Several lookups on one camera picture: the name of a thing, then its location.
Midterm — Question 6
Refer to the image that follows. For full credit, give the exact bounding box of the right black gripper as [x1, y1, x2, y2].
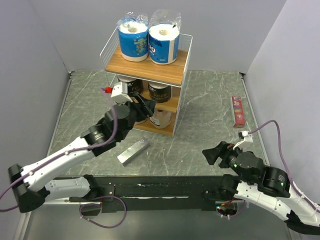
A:
[200, 139, 253, 184]

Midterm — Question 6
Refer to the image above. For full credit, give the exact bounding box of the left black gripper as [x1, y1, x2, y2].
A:
[116, 92, 157, 141]

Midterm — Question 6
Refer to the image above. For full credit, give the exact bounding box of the black paper towel roll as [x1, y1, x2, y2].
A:
[148, 81, 172, 103]
[117, 75, 144, 97]

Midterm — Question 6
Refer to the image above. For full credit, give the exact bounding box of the brown paper roll front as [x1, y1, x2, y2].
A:
[134, 118, 147, 126]

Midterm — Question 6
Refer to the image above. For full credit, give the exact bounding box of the brown paper roll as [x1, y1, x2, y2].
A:
[149, 108, 172, 129]
[134, 118, 147, 126]

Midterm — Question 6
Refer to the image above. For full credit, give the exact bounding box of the blue paper towel roll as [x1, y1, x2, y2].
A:
[117, 12, 149, 62]
[148, 9, 182, 65]

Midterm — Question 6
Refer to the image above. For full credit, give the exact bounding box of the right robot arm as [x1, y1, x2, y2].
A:
[202, 141, 320, 236]

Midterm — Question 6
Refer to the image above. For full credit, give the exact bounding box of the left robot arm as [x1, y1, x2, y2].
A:
[8, 93, 156, 213]

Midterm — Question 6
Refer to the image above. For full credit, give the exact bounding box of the red toothpaste box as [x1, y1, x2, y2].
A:
[231, 95, 246, 128]

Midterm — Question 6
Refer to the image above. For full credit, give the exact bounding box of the silver toothpaste box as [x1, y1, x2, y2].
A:
[117, 137, 150, 166]

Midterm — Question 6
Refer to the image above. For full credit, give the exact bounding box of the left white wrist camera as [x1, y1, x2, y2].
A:
[102, 81, 133, 105]

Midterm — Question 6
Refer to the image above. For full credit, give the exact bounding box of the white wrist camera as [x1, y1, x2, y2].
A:
[233, 130, 253, 150]
[102, 81, 133, 105]

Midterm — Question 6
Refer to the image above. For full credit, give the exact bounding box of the white wire wooden shelf rack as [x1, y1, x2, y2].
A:
[99, 28, 193, 136]

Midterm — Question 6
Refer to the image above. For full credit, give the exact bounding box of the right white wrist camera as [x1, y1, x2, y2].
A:
[233, 130, 253, 150]

